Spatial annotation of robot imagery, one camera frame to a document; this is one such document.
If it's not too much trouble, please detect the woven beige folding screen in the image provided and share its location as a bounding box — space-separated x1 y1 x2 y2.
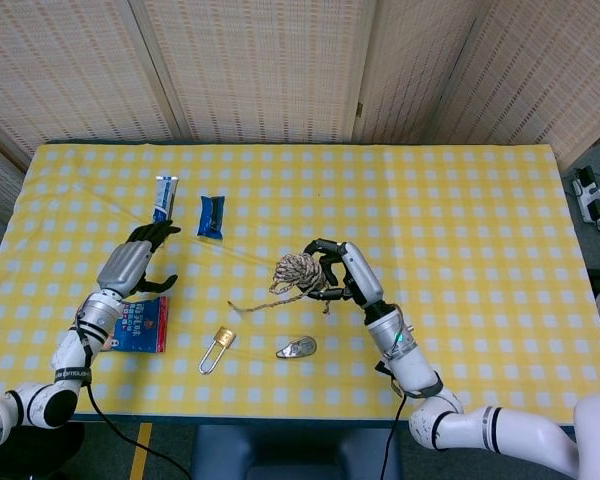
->
0 0 600 224

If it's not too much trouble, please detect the red blue snack bag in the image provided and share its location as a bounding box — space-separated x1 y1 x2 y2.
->
99 295 170 355

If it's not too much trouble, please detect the beige speckled braided rope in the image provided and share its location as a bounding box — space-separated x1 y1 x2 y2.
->
227 252 331 316

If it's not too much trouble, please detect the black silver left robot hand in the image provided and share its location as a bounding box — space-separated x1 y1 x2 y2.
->
97 219 182 301

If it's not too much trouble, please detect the brass long-shackle padlock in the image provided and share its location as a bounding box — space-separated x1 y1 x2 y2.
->
197 326 238 376

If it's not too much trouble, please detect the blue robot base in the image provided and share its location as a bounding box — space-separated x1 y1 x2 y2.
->
190 424 404 480

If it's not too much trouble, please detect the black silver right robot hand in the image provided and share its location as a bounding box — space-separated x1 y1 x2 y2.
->
303 238 385 307

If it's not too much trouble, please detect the blue white toothpaste tube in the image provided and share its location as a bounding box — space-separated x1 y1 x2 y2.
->
152 175 180 225

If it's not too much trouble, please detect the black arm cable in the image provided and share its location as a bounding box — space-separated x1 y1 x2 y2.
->
377 359 412 480
77 319 192 480

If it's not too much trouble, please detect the grey correction tape dispenser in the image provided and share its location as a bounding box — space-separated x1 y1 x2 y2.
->
275 335 318 360

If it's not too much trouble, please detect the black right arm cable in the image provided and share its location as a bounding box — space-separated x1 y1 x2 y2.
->
377 359 412 480

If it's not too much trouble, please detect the yellow white checkered tablecloth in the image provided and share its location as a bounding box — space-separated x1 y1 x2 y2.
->
0 142 600 427

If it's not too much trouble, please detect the yellow floor tape strip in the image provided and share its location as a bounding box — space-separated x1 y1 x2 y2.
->
128 422 154 480

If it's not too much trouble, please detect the small blue foil packet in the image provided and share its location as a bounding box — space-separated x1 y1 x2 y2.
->
196 195 227 240

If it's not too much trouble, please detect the white power strip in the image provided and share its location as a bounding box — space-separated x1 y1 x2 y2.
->
572 167 600 225

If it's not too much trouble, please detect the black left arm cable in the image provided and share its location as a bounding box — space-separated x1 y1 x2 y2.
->
77 319 192 480

